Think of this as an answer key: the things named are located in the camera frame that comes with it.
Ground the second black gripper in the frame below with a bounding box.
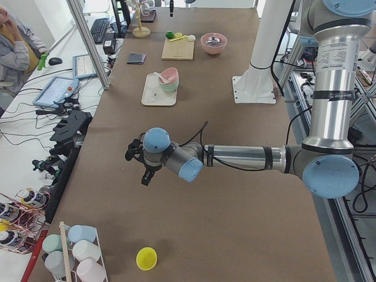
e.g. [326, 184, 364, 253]
[169, 0, 174, 16]

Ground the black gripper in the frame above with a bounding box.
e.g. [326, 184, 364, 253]
[125, 133, 162, 185]

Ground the small pink bowl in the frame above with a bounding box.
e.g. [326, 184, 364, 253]
[159, 67, 179, 84]

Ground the white ceramic spoon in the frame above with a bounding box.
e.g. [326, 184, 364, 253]
[153, 72, 169, 83]

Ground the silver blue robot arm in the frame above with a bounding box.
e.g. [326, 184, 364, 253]
[125, 1, 375, 199]

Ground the yellow measuring spoon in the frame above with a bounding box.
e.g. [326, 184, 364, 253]
[169, 32, 189, 42]

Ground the large pink bowl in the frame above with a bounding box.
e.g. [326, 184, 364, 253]
[200, 32, 227, 55]

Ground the green bowl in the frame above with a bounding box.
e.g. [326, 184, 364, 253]
[159, 80, 179, 92]

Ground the dark brown tray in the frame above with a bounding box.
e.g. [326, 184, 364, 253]
[140, 9, 156, 23]

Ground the green toy vegetable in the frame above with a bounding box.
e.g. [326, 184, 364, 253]
[165, 31, 174, 39]

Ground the white garlic toy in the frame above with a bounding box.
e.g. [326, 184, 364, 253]
[187, 35, 196, 42]

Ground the wooden mug tree stand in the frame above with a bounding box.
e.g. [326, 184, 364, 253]
[132, 0, 150, 38]

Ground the wooden cutting board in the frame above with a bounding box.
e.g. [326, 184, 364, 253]
[162, 39, 194, 61]

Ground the dark folded cloth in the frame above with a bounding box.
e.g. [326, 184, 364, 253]
[127, 52, 146, 65]

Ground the black power adapter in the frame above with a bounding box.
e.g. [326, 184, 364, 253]
[102, 32, 116, 55]

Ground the black keyboard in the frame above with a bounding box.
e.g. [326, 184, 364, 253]
[90, 18, 109, 45]

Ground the cream plastic tray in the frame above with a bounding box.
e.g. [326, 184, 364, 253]
[141, 73, 177, 106]

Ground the yellow cup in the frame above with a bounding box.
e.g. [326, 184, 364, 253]
[136, 247, 157, 271]

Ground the black tool holder rack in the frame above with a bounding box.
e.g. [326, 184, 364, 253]
[49, 110, 93, 156]

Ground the blue cup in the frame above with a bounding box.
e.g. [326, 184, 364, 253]
[68, 225, 96, 243]

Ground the white cup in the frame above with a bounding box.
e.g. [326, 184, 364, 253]
[72, 240, 101, 261]

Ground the blue framed tablet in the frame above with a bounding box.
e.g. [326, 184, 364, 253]
[72, 54, 97, 80]

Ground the pink cup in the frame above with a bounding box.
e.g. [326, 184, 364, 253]
[76, 258, 106, 282]

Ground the green cup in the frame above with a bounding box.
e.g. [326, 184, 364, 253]
[42, 234, 63, 254]

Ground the teach pendant tablet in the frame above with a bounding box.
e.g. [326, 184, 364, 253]
[32, 76, 79, 108]

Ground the grey cup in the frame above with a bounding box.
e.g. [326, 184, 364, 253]
[45, 250, 66, 277]

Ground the black computer mouse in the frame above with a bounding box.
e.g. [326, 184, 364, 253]
[48, 57, 63, 66]

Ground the seated person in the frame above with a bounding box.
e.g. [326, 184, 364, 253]
[1, 8, 48, 95]

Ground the aluminium frame post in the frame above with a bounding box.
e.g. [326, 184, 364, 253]
[66, 0, 110, 90]

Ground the white wire cup rack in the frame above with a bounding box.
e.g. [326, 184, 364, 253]
[42, 225, 109, 281]

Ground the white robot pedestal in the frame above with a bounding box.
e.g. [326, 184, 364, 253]
[233, 0, 295, 104]

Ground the copper wire bottle rack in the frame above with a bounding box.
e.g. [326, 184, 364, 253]
[1, 188, 51, 254]

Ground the green handled tool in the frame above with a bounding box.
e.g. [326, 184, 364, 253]
[37, 52, 49, 71]

